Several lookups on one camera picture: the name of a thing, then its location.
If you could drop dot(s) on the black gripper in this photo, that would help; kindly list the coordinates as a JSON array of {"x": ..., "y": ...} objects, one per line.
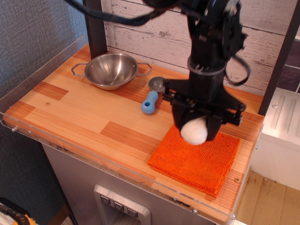
[{"x": 203, "y": 95}]

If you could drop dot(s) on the white plush egg black band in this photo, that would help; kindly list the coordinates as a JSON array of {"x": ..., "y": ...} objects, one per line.
[{"x": 195, "y": 131}]

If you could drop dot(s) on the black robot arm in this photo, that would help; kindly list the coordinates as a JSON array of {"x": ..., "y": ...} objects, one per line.
[{"x": 215, "y": 30}]

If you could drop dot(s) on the orange folded cloth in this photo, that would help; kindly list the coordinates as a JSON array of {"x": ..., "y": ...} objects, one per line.
[{"x": 203, "y": 167}]

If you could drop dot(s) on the blue grey toy scoop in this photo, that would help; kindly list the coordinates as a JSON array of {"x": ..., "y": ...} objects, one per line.
[{"x": 156, "y": 86}]

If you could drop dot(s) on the white toy sink unit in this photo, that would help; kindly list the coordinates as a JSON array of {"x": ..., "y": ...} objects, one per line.
[{"x": 277, "y": 150}]

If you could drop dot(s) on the silver dispenser panel with buttons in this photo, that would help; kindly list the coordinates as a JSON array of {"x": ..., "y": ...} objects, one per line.
[{"x": 115, "y": 209}]

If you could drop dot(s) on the grey toy fridge cabinet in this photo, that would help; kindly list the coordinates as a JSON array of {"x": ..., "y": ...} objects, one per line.
[{"x": 78, "y": 178}]

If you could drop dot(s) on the yellow black object bottom corner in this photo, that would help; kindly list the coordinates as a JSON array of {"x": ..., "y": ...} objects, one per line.
[{"x": 11, "y": 217}]

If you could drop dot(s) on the dark right shelf post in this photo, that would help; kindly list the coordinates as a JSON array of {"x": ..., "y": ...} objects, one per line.
[{"x": 282, "y": 57}]

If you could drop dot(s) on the dark shelf post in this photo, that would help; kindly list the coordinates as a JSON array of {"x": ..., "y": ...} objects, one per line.
[
  {"x": 95, "y": 30},
  {"x": 282, "y": 57}
]

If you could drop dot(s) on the stainless steel bowl with handles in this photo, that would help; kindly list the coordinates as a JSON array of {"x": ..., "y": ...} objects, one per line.
[{"x": 111, "y": 71}]

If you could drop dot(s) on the dark left shelf post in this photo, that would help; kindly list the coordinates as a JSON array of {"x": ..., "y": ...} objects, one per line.
[{"x": 95, "y": 30}]

